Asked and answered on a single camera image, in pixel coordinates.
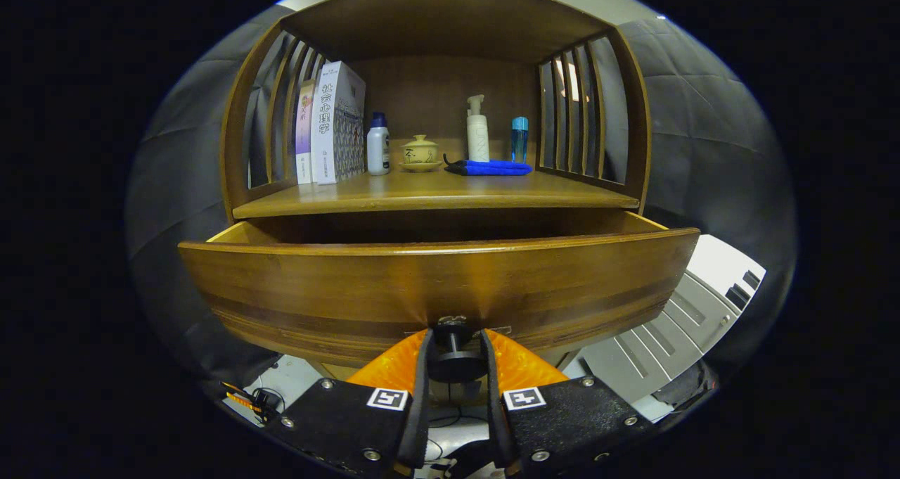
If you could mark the folded blue cloth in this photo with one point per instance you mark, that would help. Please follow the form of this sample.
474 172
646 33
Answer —
492 167

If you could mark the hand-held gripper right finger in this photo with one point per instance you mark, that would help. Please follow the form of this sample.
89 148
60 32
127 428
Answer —
562 423

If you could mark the grey white appliance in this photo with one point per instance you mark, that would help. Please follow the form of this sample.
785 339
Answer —
710 268

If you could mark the thick white book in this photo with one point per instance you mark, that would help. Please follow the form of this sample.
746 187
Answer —
325 127

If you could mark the wooden countertop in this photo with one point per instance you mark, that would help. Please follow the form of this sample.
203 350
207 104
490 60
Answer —
450 192

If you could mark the brown wooden cabinet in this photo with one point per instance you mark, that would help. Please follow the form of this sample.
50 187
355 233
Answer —
436 22

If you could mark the yellow lidded tea bowl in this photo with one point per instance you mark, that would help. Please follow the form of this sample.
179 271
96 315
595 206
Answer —
420 152

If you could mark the white bottle with blue cap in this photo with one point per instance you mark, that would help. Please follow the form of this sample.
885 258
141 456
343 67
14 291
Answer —
377 148

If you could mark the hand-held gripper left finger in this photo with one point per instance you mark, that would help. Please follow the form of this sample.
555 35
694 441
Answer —
351 423

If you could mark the dark cloth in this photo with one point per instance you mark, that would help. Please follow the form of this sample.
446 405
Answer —
685 391

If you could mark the white pump bottle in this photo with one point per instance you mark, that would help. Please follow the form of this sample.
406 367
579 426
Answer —
478 138

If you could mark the curved wooden drawer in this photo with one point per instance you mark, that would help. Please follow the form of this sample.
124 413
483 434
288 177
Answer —
422 289

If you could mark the black drawer knob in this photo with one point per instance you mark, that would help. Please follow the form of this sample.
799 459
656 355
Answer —
455 366

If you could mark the thin pink book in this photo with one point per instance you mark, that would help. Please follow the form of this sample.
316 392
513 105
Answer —
304 134

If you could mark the clear blue bottle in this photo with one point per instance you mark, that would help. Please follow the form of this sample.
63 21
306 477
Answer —
519 141

